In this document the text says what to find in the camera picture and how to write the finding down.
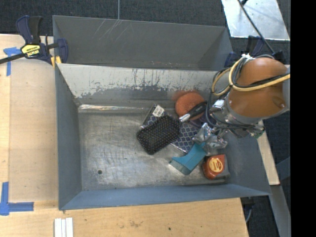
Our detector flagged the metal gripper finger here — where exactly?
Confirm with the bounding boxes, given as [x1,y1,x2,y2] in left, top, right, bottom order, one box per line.
[203,134,228,156]
[192,122,215,144]

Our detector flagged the blue patterned packet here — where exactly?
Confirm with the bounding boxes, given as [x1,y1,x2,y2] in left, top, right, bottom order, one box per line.
[141,103,201,154]

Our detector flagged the orange tape measure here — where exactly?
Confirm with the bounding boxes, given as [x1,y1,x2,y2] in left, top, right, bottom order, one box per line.
[202,154,232,181]

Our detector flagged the teal plastic tool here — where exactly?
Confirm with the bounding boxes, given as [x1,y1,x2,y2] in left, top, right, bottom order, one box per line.
[168,141,207,176]

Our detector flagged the orange round scrubber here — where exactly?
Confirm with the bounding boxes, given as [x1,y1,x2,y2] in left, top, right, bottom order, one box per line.
[174,91,206,121]

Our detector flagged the grey metal bin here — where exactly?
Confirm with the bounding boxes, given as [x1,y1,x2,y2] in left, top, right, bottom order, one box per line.
[52,15,273,211]

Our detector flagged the pale wood board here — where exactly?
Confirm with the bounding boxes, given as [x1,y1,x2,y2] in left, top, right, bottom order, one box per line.
[8,58,60,203]

